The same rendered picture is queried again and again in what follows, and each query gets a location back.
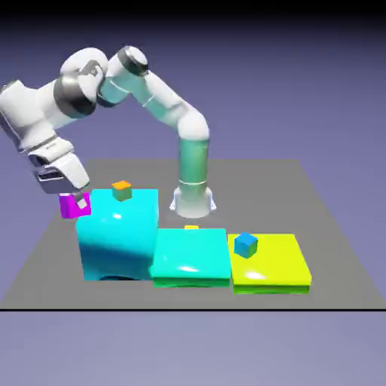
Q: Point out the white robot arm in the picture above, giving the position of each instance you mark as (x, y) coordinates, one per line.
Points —
(193, 156)

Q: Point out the large tall cyan box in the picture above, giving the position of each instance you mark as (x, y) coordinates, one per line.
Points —
(117, 235)

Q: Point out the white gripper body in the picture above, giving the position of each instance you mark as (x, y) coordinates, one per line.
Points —
(64, 173)

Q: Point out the small orange cube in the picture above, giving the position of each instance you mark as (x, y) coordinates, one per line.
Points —
(121, 190)

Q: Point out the large flat cyan box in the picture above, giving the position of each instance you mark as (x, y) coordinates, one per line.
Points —
(191, 256)

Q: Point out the large yellow-green box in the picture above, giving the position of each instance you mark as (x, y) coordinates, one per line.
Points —
(271, 262)

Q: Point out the small magenta cube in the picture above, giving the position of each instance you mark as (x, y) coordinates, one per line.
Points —
(68, 208)

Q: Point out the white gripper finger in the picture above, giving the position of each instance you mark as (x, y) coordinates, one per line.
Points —
(81, 202)

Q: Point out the small yellow cube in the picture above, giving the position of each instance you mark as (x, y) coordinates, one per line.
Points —
(191, 227)

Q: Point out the small blue cube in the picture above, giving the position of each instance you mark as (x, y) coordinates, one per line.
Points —
(245, 244)

